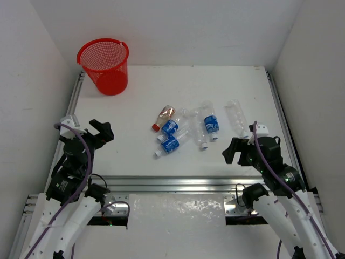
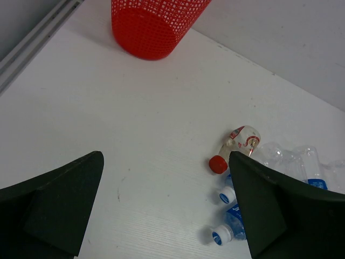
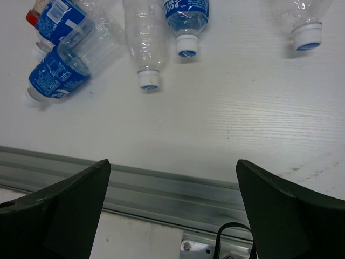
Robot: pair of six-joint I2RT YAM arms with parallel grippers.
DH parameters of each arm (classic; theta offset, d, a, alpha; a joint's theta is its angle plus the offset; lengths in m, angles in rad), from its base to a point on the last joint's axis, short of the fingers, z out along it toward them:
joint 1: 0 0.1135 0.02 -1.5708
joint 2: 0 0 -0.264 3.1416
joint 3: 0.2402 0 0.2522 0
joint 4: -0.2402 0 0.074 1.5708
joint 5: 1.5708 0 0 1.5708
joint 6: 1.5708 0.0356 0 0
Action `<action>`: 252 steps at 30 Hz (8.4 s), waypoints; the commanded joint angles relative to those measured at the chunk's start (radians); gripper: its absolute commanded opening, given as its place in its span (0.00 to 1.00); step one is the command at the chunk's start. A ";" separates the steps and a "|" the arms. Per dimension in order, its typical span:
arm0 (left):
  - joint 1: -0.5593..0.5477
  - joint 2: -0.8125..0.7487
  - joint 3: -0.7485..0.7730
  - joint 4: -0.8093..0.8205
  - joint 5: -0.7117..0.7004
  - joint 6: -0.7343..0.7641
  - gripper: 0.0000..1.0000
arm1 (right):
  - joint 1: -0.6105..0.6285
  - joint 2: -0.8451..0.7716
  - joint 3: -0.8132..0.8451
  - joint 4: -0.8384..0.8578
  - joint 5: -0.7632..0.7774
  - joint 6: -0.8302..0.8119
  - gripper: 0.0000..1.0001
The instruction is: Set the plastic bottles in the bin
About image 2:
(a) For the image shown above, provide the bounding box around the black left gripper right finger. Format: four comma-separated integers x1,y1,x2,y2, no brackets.
229,151,344,258

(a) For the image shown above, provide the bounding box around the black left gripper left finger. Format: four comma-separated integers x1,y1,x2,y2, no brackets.
1,151,104,258

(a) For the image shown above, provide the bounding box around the blue-label water bottle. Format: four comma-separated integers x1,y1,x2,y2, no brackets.
218,174,236,204
212,204,247,246

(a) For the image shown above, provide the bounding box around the clear unlabelled plastic bottle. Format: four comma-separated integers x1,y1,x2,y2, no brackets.
252,142,344,194

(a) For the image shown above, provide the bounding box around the red-capped clear bottle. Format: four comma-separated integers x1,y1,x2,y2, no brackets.
209,125,261,174

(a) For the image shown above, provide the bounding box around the red mesh plastic bin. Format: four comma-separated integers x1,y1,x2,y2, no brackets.
111,0,210,60

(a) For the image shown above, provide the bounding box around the aluminium frame rail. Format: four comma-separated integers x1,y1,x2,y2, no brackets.
1,1,83,94

